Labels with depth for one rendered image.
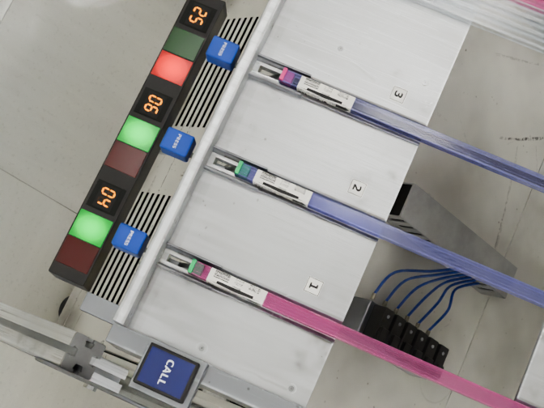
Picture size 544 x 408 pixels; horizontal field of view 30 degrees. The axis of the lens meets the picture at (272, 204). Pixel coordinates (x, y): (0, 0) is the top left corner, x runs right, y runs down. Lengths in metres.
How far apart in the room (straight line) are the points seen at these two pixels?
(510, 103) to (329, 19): 0.51
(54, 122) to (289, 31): 0.75
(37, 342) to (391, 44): 0.49
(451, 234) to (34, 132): 0.73
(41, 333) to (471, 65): 0.71
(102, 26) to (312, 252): 0.89
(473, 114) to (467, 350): 0.34
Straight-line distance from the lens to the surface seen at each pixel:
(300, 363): 0.99
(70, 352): 1.09
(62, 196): 1.77
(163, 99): 1.07
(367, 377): 1.38
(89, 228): 1.04
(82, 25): 1.78
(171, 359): 0.95
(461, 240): 1.41
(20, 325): 1.19
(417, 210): 1.34
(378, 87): 1.07
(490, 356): 1.57
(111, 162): 1.06
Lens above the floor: 1.56
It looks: 50 degrees down
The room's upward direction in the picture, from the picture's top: 98 degrees clockwise
